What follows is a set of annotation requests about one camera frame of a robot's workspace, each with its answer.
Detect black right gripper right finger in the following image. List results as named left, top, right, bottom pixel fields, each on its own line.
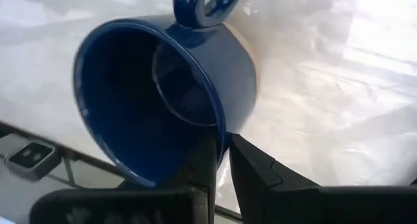
left=229, top=132, right=417, bottom=224

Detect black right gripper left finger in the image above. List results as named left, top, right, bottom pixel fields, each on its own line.
left=29, top=131, right=218, bottom=224

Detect blue ceramic mug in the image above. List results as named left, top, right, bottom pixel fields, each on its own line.
left=72, top=0, right=258, bottom=188

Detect grey table-level camera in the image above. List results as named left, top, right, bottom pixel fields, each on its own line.
left=4, top=141, right=63, bottom=182

